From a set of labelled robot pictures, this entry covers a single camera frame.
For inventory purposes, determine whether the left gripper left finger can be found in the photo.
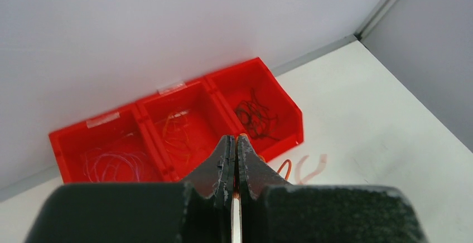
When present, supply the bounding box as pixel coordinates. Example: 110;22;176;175
181;135;236;242

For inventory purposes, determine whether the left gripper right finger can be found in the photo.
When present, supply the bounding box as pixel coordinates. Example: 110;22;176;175
236;135;289;242

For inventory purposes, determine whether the dark brown cable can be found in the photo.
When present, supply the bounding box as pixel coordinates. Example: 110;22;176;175
235;88;281;142

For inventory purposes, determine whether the orange cable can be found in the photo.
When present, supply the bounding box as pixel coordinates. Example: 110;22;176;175
239;133;329;186
162;111;193;164

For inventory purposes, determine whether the pink thin cable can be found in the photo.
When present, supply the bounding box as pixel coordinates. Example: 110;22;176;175
81;149;148;183

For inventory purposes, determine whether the red three-compartment bin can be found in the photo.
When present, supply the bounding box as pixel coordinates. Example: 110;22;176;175
49;58;303;183

